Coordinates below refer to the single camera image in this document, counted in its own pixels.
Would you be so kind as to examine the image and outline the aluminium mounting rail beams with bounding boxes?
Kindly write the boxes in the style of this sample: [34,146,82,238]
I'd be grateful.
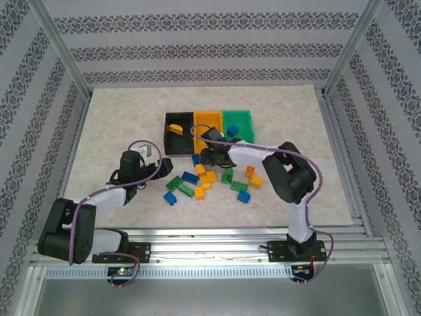
[31,226,394,266]

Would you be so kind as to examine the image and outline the black plastic bin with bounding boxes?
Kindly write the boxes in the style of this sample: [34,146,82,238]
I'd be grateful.
[163,111,195,156]

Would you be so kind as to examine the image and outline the slotted grey cable duct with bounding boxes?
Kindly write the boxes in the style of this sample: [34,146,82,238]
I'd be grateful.
[43,265,293,280]

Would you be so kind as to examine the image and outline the long blue lego brick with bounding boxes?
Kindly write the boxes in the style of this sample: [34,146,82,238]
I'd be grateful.
[181,171,199,186]

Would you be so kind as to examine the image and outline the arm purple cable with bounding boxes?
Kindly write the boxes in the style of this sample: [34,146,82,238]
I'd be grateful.
[68,140,164,289]
[191,124,335,286]

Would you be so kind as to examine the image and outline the green plastic bin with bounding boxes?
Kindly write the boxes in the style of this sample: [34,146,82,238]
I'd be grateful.
[222,109,257,145]

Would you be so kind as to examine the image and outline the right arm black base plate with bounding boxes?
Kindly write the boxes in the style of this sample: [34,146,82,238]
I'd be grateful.
[268,240,328,263]

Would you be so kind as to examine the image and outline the aluminium frame post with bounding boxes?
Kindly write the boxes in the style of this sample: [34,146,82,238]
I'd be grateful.
[324,0,384,96]
[26,0,93,99]

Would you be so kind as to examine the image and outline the aluminium side rail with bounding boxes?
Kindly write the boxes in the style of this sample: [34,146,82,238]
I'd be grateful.
[314,86,394,254]
[31,93,95,264]

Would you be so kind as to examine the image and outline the grey metal shelf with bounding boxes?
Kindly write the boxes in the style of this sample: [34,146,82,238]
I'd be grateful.
[12,265,410,316]

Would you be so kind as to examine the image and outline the yellow plastic bin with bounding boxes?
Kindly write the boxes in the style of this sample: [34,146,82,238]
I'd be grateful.
[193,111,227,155]

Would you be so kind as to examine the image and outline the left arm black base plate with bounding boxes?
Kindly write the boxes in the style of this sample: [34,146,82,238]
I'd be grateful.
[91,242,151,264]

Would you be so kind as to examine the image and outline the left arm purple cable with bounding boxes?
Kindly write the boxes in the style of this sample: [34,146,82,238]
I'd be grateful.
[68,140,164,289]

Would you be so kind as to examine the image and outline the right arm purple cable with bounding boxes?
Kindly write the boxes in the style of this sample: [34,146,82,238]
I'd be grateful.
[191,124,335,286]

